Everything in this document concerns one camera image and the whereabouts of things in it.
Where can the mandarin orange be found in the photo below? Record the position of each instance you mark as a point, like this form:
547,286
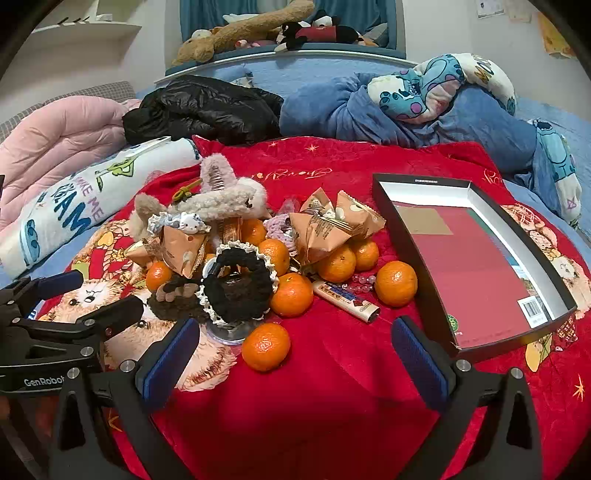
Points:
396,283
158,275
292,295
253,230
366,254
337,264
265,346
275,254

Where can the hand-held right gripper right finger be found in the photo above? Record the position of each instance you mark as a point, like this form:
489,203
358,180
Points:
418,362

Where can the blue plush blanket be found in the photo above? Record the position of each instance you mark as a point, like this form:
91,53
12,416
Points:
351,115

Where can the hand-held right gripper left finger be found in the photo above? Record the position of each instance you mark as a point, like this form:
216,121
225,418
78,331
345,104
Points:
171,364

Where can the blue cartoon printed quilt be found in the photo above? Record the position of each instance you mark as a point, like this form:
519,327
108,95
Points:
415,87

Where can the yellow wall poster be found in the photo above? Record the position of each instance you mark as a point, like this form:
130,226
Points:
556,37

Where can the blue scrunchie with white lace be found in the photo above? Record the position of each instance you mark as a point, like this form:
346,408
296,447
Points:
159,222

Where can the white wall paper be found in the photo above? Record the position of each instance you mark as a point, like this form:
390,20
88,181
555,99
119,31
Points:
491,7

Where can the red printed blanket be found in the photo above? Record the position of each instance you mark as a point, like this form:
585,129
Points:
332,392

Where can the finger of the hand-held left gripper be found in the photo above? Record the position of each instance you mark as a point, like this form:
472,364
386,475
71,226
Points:
60,284
115,316

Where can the white plush toy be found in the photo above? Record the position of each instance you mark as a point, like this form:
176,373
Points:
240,17

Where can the shallow black box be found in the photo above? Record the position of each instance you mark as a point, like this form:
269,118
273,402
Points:
461,263

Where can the bed frame with silver trim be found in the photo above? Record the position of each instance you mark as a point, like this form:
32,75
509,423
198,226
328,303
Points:
323,48

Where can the orange triangular snack packet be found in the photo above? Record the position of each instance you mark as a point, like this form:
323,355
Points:
138,253
318,201
358,217
318,240
182,249

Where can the white candy bar wrapper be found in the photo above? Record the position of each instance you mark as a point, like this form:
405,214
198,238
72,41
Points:
344,302

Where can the white wall shelf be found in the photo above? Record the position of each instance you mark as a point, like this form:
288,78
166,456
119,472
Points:
87,28

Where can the brown plush dog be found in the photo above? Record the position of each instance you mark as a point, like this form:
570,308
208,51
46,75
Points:
249,27

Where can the clear round plastic case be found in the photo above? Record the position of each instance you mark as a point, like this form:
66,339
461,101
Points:
231,332

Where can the blue curtain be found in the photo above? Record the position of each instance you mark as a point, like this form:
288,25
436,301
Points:
203,14

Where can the long beige sherpa hair clip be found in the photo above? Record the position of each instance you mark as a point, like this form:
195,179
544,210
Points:
212,203

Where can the pink quilt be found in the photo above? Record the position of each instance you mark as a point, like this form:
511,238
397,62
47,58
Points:
55,138

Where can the purple crochet scrunchie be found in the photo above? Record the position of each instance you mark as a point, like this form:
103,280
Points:
277,229

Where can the black red mouse plush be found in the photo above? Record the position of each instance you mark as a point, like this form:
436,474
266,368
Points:
318,31

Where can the pink fluffy hair claw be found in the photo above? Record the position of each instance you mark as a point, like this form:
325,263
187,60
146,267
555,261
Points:
214,166

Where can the black puffer jacket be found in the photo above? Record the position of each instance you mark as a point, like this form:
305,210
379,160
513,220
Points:
203,110

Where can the white printed pillow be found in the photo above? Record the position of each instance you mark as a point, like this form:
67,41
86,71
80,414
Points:
69,212

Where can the beige fluffy hair claw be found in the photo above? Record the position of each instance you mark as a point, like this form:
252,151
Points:
141,210

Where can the white cat hair charm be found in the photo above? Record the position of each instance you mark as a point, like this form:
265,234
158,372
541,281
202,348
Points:
189,223

